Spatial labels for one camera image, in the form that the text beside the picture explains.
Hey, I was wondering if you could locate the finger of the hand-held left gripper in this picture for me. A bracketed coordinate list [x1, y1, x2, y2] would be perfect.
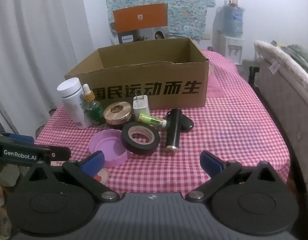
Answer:
[0, 131, 35, 145]

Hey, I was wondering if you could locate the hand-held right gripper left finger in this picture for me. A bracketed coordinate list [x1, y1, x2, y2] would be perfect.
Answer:
[13, 151, 120, 203]

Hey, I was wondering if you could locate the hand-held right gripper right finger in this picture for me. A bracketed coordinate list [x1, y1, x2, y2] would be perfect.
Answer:
[186, 151, 292, 202]

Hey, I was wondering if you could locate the pink plastic lid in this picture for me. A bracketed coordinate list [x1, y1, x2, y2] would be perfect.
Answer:
[88, 129, 128, 168]

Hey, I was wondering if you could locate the black oval case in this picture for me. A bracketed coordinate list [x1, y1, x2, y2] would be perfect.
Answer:
[166, 112, 194, 133]

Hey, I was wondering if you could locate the black cylinder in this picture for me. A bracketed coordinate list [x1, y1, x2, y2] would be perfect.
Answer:
[165, 108, 183, 155]

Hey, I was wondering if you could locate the black tape roll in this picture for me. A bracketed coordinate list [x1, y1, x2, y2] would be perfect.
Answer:
[121, 122, 161, 155]

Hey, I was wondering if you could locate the green dropper bottle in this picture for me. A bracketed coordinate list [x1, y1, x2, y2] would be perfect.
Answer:
[83, 84, 106, 127]

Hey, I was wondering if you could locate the gold lid jar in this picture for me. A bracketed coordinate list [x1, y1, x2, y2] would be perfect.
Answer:
[103, 102, 133, 130]

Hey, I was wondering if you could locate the white plastic bottle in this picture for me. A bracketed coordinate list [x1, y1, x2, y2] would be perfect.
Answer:
[57, 77, 92, 130]

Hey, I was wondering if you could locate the green tube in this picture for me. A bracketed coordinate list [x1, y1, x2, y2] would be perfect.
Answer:
[139, 112, 168, 128]

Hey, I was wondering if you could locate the white charger plug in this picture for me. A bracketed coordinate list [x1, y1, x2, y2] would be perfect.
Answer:
[133, 92, 151, 122]

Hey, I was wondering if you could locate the brown cardboard box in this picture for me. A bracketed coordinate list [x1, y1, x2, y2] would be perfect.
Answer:
[64, 37, 210, 110]

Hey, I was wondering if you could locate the red and white small object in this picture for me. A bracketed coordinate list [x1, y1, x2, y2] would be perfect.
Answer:
[93, 169, 109, 184]

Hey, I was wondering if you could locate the pink checked tablecloth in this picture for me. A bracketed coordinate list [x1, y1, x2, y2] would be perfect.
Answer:
[35, 49, 292, 196]

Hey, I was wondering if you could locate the pink card on table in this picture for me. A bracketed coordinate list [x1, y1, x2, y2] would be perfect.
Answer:
[206, 74, 225, 100]

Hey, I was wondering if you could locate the white curtain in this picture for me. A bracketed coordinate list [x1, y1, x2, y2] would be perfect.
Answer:
[0, 0, 95, 140]

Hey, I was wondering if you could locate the black stand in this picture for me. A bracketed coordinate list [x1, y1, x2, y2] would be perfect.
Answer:
[248, 66, 260, 87]

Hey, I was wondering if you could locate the white water dispenser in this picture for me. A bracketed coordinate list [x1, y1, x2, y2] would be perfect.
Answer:
[212, 6, 246, 66]

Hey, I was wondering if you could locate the green cloth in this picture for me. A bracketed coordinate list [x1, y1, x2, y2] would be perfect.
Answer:
[285, 44, 308, 69]

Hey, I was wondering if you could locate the blue water jug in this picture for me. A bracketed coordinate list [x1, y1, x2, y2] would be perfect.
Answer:
[222, 4, 245, 38]

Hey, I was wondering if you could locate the orange and white product box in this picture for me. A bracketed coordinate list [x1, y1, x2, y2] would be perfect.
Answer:
[111, 2, 168, 46]

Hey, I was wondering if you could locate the grey upholstered bed frame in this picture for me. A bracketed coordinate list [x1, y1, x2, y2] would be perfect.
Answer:
[254, 60, 308, 188]

